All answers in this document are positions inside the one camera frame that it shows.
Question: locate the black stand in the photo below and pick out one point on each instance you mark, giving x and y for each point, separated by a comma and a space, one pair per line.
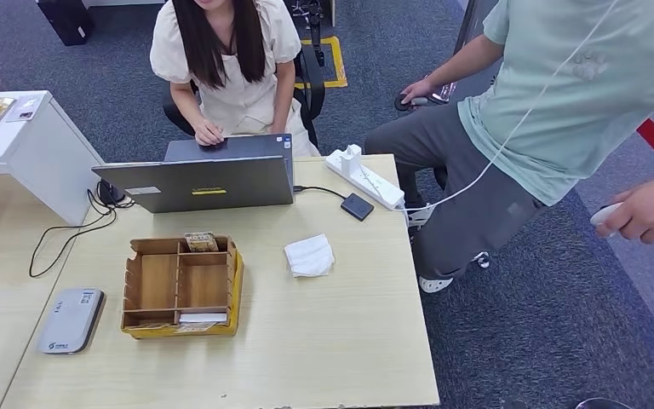
313, 28

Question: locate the white tissue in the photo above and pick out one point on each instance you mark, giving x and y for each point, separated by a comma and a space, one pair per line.
309, 255

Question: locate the person's left forearm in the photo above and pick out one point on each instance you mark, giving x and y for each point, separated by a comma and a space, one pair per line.
283, 96

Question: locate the white round controller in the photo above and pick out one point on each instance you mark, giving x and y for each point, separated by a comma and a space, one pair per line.
606, 213

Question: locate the person's hand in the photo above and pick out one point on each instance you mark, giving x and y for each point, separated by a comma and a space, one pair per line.
209, 134
417, 90
648, 211

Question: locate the person's right hand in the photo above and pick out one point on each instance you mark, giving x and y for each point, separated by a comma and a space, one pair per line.
209, 134
417, 90

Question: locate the grey ID reader box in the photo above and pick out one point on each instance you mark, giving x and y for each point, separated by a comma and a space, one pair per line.
70, 322

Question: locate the printed card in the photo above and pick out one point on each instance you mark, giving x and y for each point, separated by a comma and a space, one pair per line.
194, 328

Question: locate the person's left hand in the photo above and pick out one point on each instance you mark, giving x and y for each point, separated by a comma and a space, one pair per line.
648, 211

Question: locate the chrome round base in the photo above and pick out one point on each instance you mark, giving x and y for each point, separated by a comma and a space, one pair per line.
603, 403

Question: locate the black square card reader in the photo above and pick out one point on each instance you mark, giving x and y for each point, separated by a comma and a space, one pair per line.
357, 207

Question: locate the grey laptop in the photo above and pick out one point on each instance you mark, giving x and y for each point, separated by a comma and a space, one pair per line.
203, 185

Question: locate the person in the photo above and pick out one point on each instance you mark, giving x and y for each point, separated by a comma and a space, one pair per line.
236, 84
558, 113

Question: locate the white charger plug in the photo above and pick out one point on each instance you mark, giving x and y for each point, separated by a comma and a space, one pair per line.
352, 157

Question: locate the dark grey panel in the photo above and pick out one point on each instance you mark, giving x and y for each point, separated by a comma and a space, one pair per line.
465, 22

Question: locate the white card stack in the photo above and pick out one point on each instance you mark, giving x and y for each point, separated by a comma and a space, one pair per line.
202, 318

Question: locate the white shoe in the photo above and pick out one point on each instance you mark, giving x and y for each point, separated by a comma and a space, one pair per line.
417, 216
434, 284

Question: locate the white ID card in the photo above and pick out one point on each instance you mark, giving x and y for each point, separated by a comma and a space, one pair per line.
25, 107

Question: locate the black case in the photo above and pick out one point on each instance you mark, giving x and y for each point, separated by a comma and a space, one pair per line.
64, 20

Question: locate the wooden organiser box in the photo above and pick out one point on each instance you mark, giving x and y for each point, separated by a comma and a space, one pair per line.
152, 281

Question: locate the white cabinet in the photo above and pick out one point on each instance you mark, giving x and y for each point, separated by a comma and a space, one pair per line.
33, 152

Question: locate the person's right forearm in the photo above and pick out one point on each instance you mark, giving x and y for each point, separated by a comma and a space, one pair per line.
462, 62
189, 107

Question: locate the small white caster wheel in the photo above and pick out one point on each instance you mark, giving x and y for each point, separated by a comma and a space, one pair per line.
480, 259

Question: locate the hotel room key card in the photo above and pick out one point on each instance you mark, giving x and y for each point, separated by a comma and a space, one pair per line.
201, 241

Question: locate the white power strip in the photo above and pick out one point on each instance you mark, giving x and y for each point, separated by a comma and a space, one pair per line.
369, 182

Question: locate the black mouse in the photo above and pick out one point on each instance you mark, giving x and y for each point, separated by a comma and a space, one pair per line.
108, 193

